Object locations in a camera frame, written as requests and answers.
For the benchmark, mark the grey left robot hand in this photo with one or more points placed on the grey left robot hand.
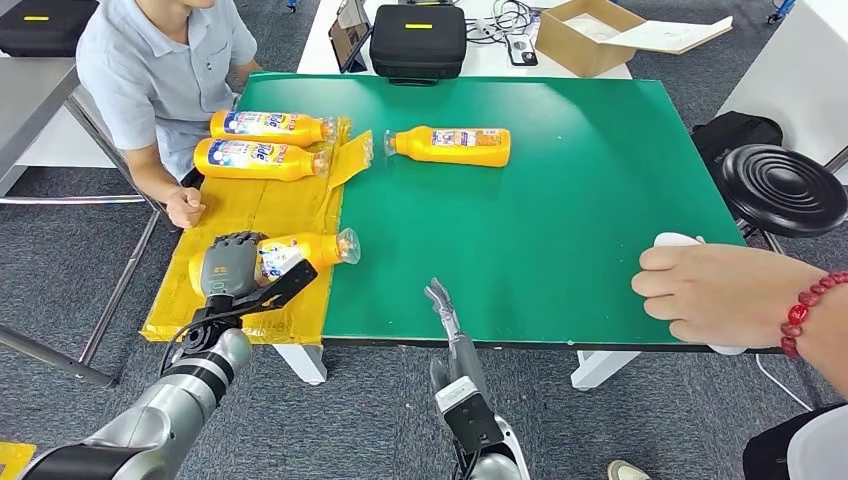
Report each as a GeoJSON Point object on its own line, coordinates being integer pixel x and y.
{"type": "Point", "coordinates": [228, 265]}

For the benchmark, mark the person's hand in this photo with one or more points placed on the person's hand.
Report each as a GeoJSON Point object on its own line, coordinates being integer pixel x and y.
{"type": "Point", "coordinates": [722, 295]}

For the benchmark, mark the person's right hand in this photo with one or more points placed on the person's right hand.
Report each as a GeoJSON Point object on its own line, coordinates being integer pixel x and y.
{"type": "Point", "coordinates": [185, 208]}

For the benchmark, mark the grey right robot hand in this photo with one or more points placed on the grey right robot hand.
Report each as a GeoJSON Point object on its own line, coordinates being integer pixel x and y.
{"type": "Point", "coordinates": [467, 358]}

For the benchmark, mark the orange detergent bottle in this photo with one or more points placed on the orange detergent bottle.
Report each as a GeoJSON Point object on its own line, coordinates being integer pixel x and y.
{"type": "Point", "coordinates": [252, 166]}
{"type": "Point", "coordinates": [457, 156]}
{"type": "Point", "coordinates": [318, 248]}
{"type": "Point", "coordinates": [265, 129]}

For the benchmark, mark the person's right forearm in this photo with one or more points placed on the person's right forearm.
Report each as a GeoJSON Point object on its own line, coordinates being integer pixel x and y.
{"type": "Point", "coordinates": [149, 173]}

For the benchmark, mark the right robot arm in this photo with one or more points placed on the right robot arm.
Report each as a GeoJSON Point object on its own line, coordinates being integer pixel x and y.
{"type": "Point", "coordinates": [493, 467]}

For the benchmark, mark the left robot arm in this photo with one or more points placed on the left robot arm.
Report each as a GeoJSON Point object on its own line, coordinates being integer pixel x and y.
{"type": "Point", "coordinates": [166, 411]}

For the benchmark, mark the person's forearm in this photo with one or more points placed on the person's forearm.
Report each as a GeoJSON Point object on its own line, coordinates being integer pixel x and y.
{"type": "Point", "coordinates": [828, 344]}

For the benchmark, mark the person's left forearm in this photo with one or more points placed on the person's left forearm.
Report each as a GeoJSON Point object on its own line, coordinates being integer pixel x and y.
{"type": "Point", "coordinates": [246, 71]}

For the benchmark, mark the yellow taped cardboard board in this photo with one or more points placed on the yellow taped cardboard board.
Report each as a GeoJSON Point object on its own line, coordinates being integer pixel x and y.
{"type": "Point", "coordinates": [218, 212]}

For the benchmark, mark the white handheld controller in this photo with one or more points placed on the white handheld controller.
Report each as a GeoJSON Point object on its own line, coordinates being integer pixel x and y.
{"type": "Point", "coordinates": [676, 240]}

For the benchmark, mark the black round stool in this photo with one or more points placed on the black round stool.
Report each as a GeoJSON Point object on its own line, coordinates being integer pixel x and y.
{"type": "Point", "coordinates": [782, 192]}

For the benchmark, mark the green table mat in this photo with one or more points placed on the green table mat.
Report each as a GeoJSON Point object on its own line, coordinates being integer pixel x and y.
{"type": "Point", "coordinates": [530, 232]}

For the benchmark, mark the black bag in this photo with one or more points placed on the black bag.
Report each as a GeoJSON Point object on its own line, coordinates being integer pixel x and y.
{"type": "Point", "coordinates": [729, 136]}

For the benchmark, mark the person's shoe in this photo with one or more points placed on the person's shoe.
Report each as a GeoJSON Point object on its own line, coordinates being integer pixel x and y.
{"type": "Point", "coordinates": [626, 473]}

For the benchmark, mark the white desk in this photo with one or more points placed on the white desk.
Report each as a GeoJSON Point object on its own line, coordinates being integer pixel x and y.
{"type": "Point", "coordinates": [314, 60]}

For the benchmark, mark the black case with yellow label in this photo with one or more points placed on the black case with yellow label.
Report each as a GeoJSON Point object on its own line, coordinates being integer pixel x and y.
{"type": "Point", "coordinates": [40, 36]}
{"type": "Point", "coordinates": [417, 53]}

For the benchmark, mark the black tablet in stand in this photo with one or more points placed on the black tablet in stand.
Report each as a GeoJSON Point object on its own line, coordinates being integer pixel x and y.
{"type": "Point", "coordinates": [348, 36]}

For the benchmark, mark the open brown cardboard box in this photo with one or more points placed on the open brown cardboard box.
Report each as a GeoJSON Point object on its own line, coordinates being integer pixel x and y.
{"type": "Point", "coordinates": [573, 56]}

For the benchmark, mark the yellow floor sticker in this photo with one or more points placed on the yellow floor sticker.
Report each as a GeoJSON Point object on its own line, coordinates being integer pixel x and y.
{"type": "Point", "coordinates": [13, 462]}

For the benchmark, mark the blue metal rack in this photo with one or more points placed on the blue metal rack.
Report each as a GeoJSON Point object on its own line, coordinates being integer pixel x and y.
{"type": "Point", "coordinates": [782, 8]}

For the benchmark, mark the white packing foam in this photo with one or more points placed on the white packing foam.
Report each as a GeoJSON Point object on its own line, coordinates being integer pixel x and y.
{"type": "Point", "coordinates": [590, 26]}

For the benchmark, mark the black and white handheld device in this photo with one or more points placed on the black and white handheld device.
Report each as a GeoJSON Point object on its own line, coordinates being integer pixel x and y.
{"type": "Point", "coordinates": [522, 54]}

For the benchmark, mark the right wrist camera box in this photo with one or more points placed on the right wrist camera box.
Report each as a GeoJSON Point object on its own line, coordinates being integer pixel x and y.
{"type": "Point", "coordinates": [470, 420]}

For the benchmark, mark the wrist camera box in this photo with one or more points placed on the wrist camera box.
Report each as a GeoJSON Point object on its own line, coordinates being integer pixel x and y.
{"type": "Point", "coordinates": [291, 281]}
{"type": "Point", "coordinates": [470, 420]}

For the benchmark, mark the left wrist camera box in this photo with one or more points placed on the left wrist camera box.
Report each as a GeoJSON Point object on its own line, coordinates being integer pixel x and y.
{"type": "Point", "coordinates": [291, 281]}

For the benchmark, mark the white work table frame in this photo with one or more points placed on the white work table frame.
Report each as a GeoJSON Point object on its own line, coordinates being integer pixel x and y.
{"type": "Point", "coordinates": [599, 371]}

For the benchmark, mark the grey metal frame table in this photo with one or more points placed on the grey metal frame table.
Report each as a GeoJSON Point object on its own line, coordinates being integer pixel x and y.
{"type": "Point", "coordinates": [26, 93]}

